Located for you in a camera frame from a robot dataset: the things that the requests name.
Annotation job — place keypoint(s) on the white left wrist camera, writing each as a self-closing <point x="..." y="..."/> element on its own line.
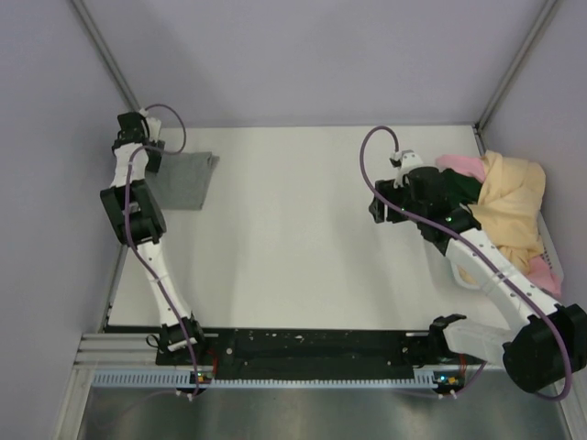
<point x="153" y="124"/>

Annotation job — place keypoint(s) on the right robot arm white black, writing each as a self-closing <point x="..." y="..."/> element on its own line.
<point x="544" y="341"/>

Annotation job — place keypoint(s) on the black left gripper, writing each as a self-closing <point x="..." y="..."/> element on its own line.
<point x="154" y="159"/>

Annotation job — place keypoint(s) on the dark green t shirt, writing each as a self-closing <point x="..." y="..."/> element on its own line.
<point x="461" y="190"/>

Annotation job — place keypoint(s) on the left aluminium corner post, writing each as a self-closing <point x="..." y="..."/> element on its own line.
<point x="105" y="54"/>

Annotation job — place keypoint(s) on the white laundry basket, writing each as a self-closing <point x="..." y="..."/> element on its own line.
<point x="548" y="256"/>

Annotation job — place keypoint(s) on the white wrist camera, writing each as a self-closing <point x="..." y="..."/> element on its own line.
<point x="153" y="124"/>
<point x="405" y="161"/>

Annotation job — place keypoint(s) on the grey t shirt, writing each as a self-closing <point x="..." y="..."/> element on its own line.
<point x="182" y="181"/>

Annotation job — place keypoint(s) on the aluminium corner post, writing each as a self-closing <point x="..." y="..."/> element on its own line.
<point x="105" y="54"/>
<point x="540" y="24"/>

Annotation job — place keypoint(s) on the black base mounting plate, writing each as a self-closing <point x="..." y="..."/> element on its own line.
<point x="326" y="369"/>

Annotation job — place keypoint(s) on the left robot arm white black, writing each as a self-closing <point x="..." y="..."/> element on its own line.
<point x="139" y="224"/>

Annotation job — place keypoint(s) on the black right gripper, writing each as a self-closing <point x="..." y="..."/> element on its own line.
<point x="389" y="190"/>

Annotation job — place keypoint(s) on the grey slotted cable duct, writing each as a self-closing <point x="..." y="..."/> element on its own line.
<point x="183" y="379"/>

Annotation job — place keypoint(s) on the yellow t shirt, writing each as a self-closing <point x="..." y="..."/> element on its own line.
<point x="509" y="203"/>

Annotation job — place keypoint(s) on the pink t shirt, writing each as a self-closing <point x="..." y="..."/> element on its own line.
<point x="505" y="196"/>

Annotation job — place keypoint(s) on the right aluminium corner post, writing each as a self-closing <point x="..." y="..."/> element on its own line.
<point x="540" y="24"/>

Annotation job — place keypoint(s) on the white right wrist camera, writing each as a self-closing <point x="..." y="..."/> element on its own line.
<point x="405" y="161"/>

